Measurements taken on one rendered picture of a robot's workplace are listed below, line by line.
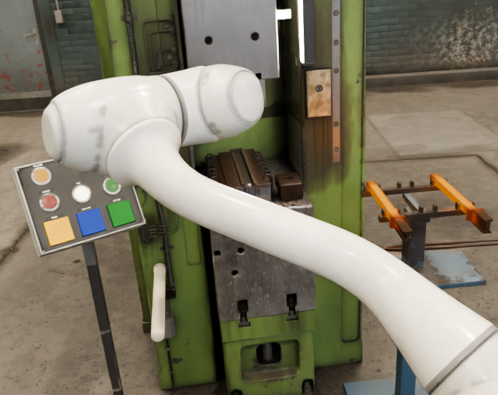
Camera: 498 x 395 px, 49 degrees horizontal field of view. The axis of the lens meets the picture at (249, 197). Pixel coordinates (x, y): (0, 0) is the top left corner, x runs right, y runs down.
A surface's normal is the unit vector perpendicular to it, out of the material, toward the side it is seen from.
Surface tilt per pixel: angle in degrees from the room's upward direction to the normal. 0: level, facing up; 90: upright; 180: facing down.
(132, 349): 0
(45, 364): 0
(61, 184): 60
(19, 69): 90
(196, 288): 90
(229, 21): 90
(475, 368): 44
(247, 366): 90
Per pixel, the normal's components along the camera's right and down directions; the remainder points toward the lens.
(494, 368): -0.19, -0.58
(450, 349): -0.50, -0.40
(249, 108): 0.70, 0.15
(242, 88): 0.59, -0.10
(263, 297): 0.13, 0.38
